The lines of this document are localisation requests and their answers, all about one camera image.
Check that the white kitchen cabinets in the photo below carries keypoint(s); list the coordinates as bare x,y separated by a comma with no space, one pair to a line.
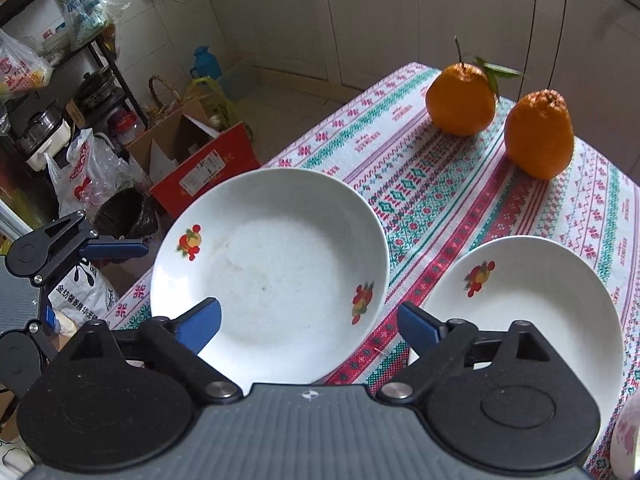
588,50

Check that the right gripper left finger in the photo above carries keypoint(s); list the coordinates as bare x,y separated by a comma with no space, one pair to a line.
171,347

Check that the black trash bin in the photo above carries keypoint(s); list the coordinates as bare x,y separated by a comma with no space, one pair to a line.
127,214

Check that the patterned tablecloth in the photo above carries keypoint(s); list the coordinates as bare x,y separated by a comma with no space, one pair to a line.
438,199

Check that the blue kettle on floor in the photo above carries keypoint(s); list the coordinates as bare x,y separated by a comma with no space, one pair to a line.
205,64

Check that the orange with leaf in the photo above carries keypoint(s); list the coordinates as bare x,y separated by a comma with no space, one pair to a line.
462,99

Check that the red cardboard box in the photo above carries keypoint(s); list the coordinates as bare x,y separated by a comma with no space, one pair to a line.
185,156

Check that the white plate fruit decal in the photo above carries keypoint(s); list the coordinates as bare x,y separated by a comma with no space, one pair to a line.
299,263

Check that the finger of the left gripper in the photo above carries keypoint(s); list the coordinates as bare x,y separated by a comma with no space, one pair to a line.
113,249

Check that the orange without leaf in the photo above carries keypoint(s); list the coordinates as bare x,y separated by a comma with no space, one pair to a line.
539,135

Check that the pink floral bowl far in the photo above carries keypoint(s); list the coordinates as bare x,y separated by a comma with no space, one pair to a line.
624,450

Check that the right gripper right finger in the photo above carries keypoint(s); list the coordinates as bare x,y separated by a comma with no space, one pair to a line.
442,348

